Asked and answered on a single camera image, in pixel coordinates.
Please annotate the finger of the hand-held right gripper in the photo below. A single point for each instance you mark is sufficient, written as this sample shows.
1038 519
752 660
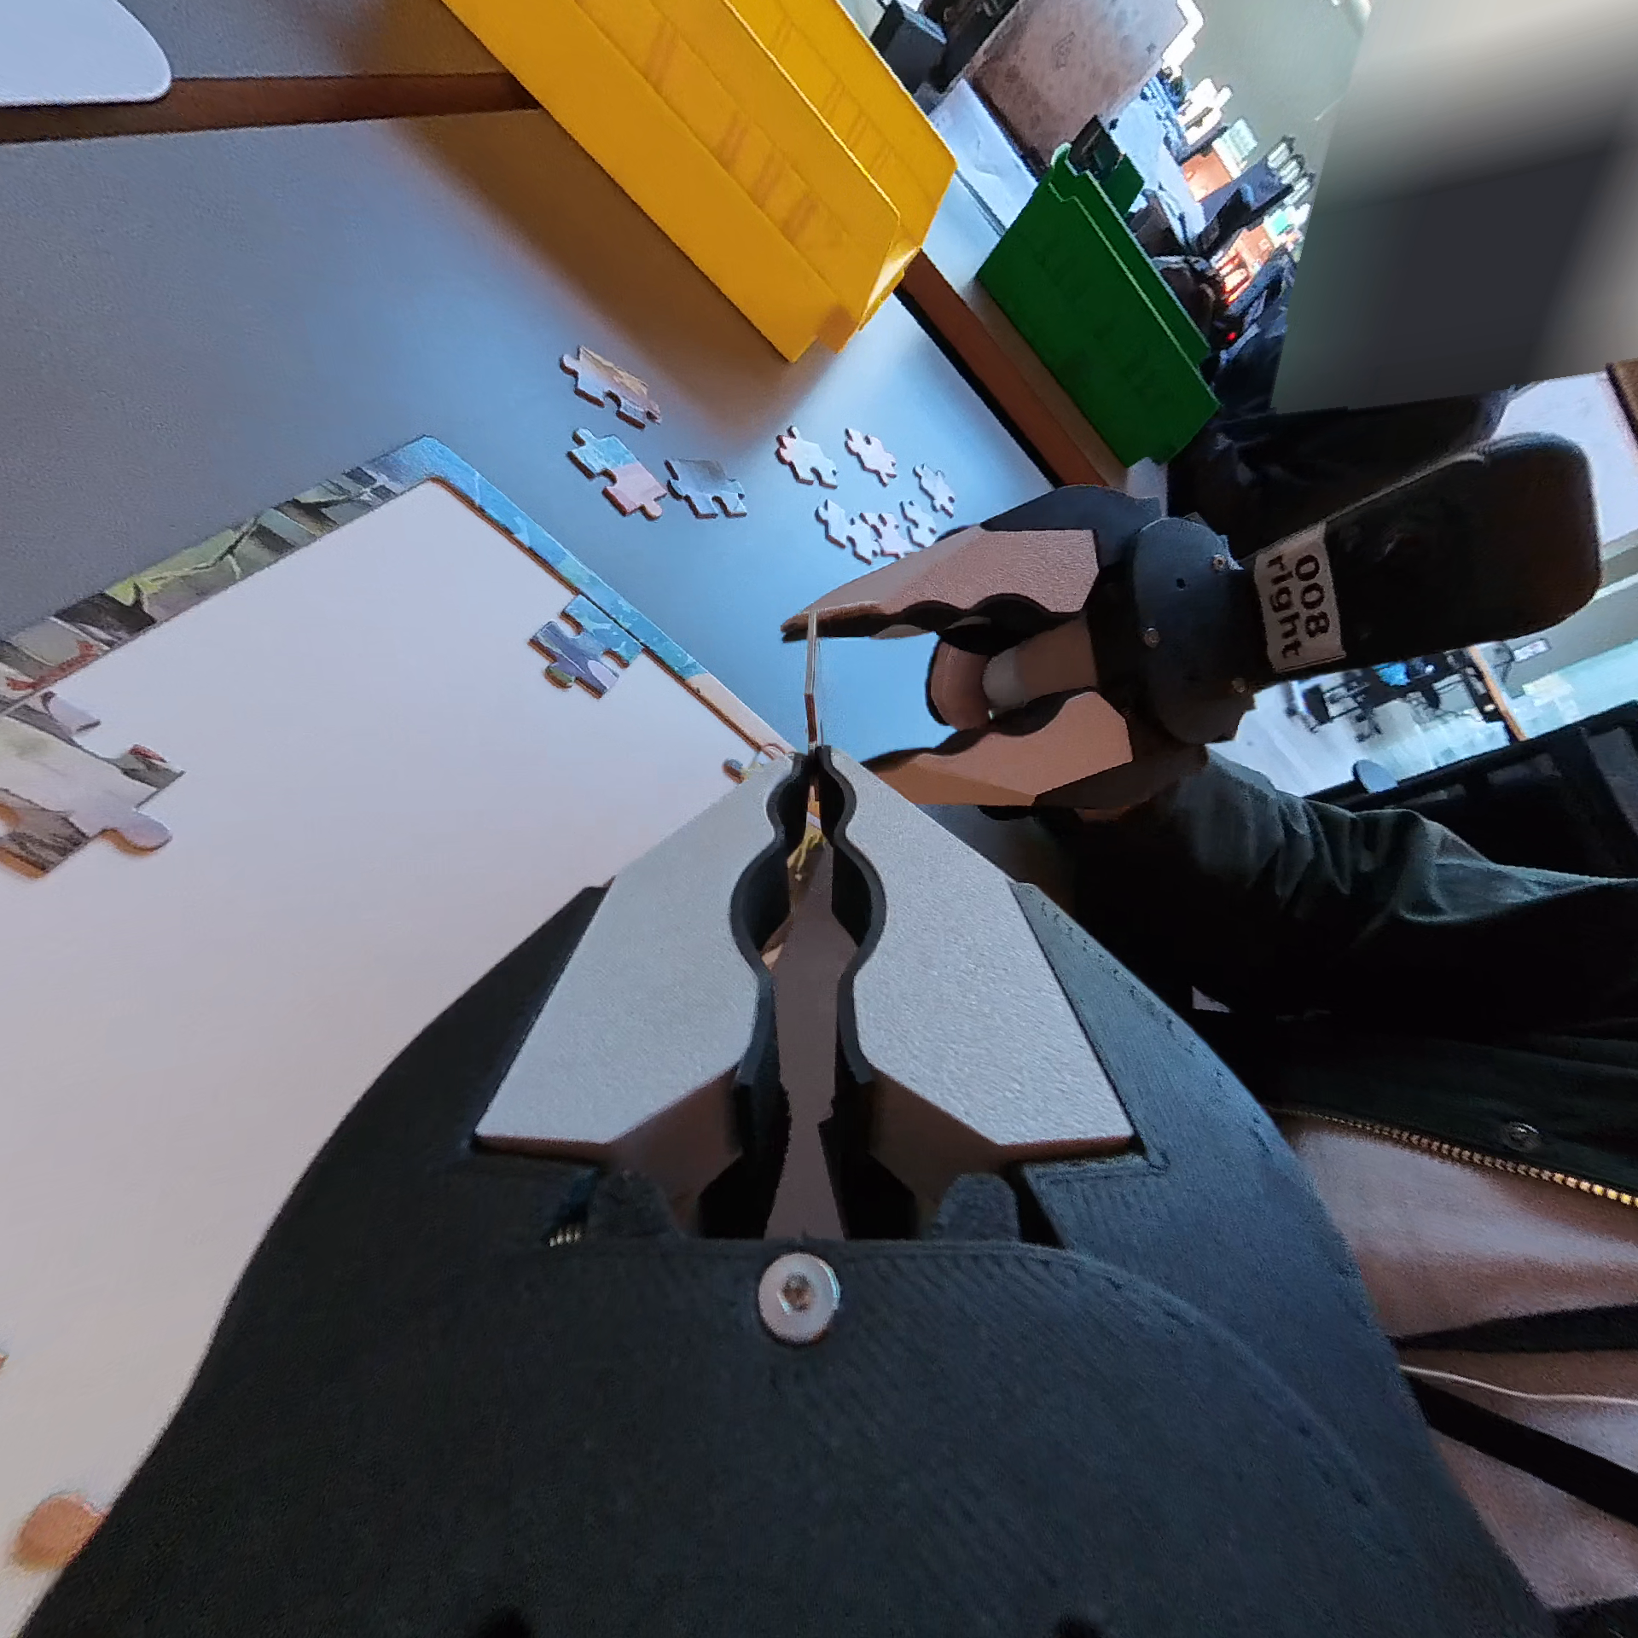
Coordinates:
960 582
1011 761

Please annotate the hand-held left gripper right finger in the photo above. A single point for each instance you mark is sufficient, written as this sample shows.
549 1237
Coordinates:
986 1024

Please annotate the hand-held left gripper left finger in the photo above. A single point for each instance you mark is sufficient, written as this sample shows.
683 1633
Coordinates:
615 1024

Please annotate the brown green puzzle piece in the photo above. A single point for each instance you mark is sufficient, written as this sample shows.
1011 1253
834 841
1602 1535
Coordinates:
812 691

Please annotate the jigsaw puzzle board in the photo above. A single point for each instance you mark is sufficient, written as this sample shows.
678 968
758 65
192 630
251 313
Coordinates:
321 831

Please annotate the person's right forearm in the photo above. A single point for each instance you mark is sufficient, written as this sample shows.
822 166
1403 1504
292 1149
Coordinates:
1345 870

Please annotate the person's right hand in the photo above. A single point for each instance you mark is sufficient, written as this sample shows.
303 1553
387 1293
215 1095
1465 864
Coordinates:
986 679

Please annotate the cluster of loose puzzle pieces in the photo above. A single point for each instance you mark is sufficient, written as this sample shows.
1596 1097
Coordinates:
871 512

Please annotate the orange blue puzzle piece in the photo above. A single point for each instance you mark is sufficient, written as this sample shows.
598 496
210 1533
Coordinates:
746 769

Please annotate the dark blue puzzle piece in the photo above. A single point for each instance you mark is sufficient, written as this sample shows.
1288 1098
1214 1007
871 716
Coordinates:
705 486

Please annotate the green plastic bin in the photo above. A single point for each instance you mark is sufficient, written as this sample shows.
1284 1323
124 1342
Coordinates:
1101 332

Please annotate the blue pink puzzle piece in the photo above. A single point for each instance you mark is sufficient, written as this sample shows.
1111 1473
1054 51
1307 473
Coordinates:
619 471

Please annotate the blue purple puzzle piece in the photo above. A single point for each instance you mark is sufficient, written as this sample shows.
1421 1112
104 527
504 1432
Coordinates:
576 656

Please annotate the black office chair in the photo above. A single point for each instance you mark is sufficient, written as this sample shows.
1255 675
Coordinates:
1510 794

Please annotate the pale blue puzzle piece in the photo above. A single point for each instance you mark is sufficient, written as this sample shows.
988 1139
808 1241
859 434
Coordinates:
611 385

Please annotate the person's dark jacket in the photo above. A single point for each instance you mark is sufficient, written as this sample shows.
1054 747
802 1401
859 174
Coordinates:
1471 1061

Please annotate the yellow plastic bin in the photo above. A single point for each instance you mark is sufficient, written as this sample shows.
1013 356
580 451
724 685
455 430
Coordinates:
717 155

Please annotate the patterned cardboard box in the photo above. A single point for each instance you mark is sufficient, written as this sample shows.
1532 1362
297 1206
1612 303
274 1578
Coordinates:
1075 57

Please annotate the person's brown shirt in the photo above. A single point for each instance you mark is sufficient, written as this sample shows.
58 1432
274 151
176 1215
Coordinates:
1471 1254

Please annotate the black carton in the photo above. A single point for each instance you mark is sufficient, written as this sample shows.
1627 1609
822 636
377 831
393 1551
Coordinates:
916 38

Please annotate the grey white puzzle piece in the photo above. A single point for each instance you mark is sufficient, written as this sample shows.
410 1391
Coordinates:
77 800

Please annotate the red tan puzzle piece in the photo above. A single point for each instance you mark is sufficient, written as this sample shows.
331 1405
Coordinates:
58 1529

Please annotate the white display stand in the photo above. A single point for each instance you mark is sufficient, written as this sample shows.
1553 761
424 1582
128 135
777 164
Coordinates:
65 45

